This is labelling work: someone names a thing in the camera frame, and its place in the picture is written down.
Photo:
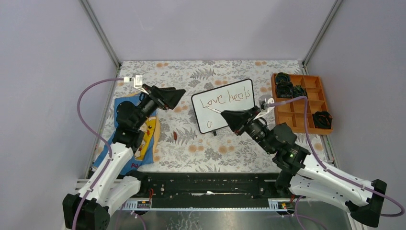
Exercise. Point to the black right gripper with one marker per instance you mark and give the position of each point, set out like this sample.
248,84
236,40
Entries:
237,120

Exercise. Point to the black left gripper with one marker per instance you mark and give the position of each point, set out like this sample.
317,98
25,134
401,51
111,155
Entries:
165,97

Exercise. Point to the black framed whiteboard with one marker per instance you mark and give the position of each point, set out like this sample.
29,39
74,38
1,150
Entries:
236,96

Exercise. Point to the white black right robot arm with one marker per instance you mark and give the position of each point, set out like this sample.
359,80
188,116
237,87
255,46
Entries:
302,175

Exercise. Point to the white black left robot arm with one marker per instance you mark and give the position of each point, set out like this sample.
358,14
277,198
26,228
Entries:
93,205

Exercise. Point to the floral patterned table mat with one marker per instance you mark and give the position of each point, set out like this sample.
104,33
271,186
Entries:
193,151

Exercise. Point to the orange compartment tray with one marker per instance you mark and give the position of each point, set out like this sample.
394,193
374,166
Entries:
313,113

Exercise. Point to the blue cartoon cloth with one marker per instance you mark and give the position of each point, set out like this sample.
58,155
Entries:
150,130

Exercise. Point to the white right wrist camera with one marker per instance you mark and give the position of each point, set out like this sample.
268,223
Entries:
265,102

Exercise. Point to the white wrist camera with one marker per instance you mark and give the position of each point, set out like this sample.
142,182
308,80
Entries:
137,81
265,102

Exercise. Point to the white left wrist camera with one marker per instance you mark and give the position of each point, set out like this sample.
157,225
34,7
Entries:
137,81

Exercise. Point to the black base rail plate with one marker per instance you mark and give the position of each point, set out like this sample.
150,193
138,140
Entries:
210,190

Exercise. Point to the right aluminium frame post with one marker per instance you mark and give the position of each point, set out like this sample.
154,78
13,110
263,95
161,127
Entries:
325,25

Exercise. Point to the aluminium frame post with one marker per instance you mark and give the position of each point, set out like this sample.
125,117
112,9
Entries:
100,32
325,25

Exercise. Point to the left aluminium frame post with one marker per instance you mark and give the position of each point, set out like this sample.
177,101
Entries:
100,32

